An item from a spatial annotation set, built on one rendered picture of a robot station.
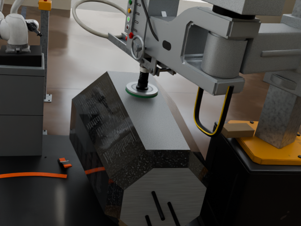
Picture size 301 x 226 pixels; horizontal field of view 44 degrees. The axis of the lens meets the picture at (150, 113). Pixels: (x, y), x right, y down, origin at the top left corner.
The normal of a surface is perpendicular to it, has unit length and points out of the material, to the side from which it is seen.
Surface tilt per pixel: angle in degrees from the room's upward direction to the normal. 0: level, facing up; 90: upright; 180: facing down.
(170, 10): 90
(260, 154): 0
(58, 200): 0
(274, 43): 90
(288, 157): 0
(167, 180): 90
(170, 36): 90
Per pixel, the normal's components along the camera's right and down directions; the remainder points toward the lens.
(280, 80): -0.76, 0.17
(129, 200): 0.23, 0.45
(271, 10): 0.52, 0.44
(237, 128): 0.15, -0.89
